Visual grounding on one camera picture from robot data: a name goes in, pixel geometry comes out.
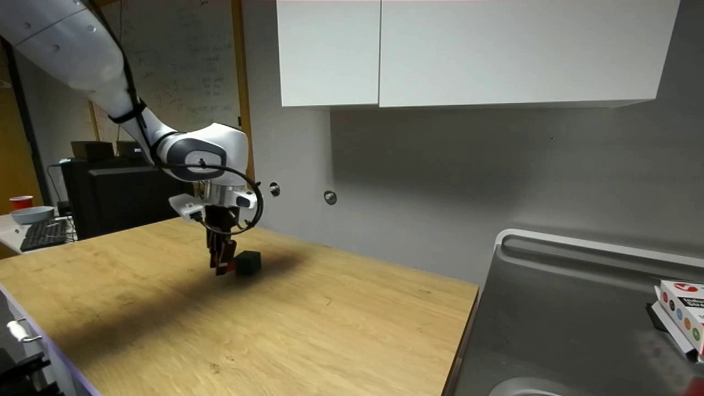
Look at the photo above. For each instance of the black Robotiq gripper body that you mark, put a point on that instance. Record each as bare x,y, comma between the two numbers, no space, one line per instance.
221,217

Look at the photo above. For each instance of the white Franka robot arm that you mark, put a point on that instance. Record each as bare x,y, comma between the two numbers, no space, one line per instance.
66,44

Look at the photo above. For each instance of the green wooden block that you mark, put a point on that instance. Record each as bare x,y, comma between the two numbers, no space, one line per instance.
252,263

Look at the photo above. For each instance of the black equipment cabinet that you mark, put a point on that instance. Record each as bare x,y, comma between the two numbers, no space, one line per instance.
117,194

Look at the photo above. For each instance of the wooden vertical trim strip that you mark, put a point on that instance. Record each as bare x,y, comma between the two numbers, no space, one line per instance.
240,88

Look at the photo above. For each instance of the black computer keyboard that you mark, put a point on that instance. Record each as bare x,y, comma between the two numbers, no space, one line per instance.
44,233

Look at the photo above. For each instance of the white shallow container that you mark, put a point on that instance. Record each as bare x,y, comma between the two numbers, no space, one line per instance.
33,213

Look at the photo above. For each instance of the narrow white cabinet door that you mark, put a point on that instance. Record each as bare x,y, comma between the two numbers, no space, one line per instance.
328,52

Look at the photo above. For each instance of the red plastic cup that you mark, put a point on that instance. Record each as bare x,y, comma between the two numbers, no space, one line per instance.
20,202

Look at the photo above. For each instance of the wide white cabinet door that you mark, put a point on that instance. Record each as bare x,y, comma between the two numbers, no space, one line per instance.
528,52

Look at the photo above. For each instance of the stainless steel sink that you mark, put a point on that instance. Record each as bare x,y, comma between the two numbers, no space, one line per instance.
573,321

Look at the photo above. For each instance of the white box coloured dots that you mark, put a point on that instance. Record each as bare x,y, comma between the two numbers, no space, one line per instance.
686,310

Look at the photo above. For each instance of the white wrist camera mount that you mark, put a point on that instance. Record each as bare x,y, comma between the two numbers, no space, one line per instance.
187,207

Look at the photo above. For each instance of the round metal wall knob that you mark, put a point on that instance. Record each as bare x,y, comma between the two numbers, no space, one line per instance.
331,196
274,189

